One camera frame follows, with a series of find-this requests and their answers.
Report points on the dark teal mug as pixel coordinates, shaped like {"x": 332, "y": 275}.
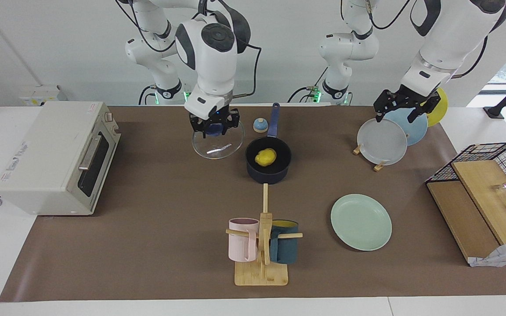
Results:
{"x": 284, "y": 250}

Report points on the wooden plate rack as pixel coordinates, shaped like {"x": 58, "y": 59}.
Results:
{"x": 380, "y": 166}

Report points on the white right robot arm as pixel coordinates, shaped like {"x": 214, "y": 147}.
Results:
{"x": 211, "y": 66}

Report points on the small blue round container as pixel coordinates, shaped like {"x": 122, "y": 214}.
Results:
{"x": 260, "y": 126}

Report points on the brown table mat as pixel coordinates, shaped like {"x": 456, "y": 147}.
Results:
{"x": 169, "y": 245}

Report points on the light bamboo cutting board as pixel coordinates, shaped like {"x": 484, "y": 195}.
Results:
{"x": 486, "y": 193}

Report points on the glass lid with blue knob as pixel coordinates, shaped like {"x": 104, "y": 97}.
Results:
{"x": 218, "y": 151}

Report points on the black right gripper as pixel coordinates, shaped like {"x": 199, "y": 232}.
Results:
{"x": 215, "y": 115}

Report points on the cream toaster oven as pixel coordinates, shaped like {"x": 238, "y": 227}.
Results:
{"x": 42, "y": 162}

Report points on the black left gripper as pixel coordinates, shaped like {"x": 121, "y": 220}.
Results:
{"x": 409, "y": 96}

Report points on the white power strip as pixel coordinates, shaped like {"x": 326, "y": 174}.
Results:
{"x": 42, "y": 94}

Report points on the pink mug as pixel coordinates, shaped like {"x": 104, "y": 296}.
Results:
{"x": 240, "y": 248}

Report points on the yellow plate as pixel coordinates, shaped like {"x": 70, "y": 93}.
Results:
{"x": 441, "y": 109}

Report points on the grey plate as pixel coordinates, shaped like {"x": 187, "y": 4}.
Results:
{"x": 382, "y": 142}

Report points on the light blue plate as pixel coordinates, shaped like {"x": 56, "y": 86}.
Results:
{"x": 416, "y": 129}

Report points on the wooden mug tree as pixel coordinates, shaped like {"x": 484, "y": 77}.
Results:
{"x": 262, "y": 276}

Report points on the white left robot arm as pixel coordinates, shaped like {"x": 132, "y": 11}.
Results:
{"x": 437, "y": 44}

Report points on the pale green plate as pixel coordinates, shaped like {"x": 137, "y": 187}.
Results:
{"x": 360, "y": 221}

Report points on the yellow lemon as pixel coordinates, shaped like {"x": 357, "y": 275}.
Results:
{"x": 265, "y": 157}

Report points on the brown flat board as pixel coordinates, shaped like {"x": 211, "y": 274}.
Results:
{"x": 464, "y": 219}

